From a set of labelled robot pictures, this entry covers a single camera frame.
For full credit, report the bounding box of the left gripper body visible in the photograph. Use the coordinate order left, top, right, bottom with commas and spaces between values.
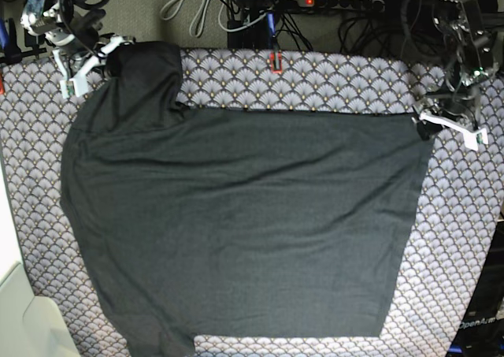
413, 83, 489, 150

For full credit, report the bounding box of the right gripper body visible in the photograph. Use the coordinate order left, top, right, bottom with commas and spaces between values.
45, 29, 114, 97

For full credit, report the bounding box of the dark grey T-shirt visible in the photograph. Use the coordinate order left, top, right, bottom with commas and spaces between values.
61, 42, 432, 356

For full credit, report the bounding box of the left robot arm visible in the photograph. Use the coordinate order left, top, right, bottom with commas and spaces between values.
400, 0, 499, 151

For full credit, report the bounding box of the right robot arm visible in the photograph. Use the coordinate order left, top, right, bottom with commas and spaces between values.
20, 0, 135, 99

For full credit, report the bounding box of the black clamp at left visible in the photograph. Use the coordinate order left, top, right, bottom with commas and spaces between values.
1, 18, 47, 65

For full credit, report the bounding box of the fan-patterned table cloth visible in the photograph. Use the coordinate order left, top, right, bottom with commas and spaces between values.
1, 49, 503, 356

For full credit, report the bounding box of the black power strip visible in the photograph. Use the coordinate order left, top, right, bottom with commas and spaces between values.
296, 0, 386, 13

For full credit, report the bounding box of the red and black clamp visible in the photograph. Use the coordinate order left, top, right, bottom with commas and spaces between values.
269, 50, 283, 74

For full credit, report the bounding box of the black OpenArm stand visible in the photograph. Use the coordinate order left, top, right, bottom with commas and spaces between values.
447, 219, 503, 356

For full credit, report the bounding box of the white plastic bin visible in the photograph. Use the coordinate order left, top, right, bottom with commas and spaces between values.
1, 173, 80, 356

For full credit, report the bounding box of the grey looped cable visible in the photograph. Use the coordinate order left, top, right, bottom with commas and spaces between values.
158, 0, 213, 39

